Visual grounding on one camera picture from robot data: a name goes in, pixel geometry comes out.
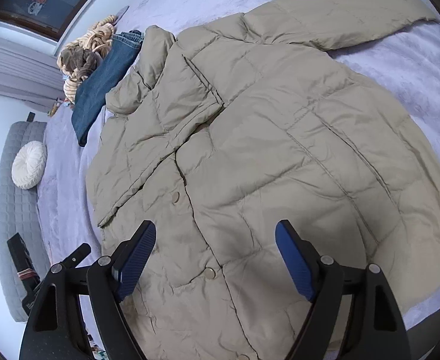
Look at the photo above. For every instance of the brown plush garment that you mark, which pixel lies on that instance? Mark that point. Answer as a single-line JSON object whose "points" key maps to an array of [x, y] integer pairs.
{"points": [[77, 63]]}

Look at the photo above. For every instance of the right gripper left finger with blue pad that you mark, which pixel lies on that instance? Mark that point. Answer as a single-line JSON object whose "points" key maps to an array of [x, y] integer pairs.
{"points": [[109, 281]]}

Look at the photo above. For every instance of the grey flat object on bed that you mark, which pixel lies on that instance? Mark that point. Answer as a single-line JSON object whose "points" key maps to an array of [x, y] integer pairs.
{"points": [[121, 12]]}

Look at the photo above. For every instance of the round white pleated cushion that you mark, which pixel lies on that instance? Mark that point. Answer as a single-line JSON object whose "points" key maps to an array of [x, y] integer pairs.
{"points": [[29, 164]]}

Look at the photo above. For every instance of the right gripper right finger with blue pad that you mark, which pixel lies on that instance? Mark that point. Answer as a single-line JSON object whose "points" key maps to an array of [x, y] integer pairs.
{"points": [[320, 280]]}

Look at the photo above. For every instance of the lavender plush bed blanket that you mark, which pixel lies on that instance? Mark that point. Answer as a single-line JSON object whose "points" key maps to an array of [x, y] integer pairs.
{"points": [[406, 63]]}

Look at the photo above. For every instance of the blue denim jeans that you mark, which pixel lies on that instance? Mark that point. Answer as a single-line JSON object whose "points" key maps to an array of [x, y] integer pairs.
{"points": [[90, 96]]}

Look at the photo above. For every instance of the beige puffer jacket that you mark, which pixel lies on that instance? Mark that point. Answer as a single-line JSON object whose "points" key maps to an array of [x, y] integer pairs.
{"points": [[219, 132]]}

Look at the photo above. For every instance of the tan striped knit garment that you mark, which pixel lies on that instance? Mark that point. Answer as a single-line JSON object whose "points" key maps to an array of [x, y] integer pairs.
{"points": [[98, 38]]}

